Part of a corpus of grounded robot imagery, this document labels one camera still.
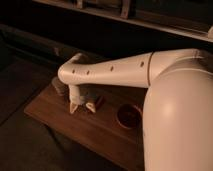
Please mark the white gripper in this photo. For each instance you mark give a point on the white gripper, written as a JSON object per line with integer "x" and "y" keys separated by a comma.
{"x": 78, "y": 95}

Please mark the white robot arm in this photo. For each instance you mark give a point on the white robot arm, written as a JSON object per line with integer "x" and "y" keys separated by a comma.
{"x": 178, "y": 107}

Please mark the blue sponge on red tray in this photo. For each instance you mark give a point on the blue sponge on red tray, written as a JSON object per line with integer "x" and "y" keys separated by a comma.
{"x": 99, "y": 101}

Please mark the white paper cup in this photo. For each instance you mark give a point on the white paper cup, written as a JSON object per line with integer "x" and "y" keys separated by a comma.
{"x": 61, "y": 88}

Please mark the wooden table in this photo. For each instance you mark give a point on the wooden table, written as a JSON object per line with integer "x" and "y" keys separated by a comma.
{"x": 99, "y": 132}

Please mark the red round bowl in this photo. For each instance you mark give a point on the red round bowl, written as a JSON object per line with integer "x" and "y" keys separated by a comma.
{"x": 128, "y": 116}

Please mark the white wall outlet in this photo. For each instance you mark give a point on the white wall outlet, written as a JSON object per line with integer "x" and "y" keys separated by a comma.
{"x": 57, "y": 51}

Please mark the wooden wall shelf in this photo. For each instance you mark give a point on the wooden wall shelf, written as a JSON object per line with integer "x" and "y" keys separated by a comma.
{"x": 189, "y": 18}

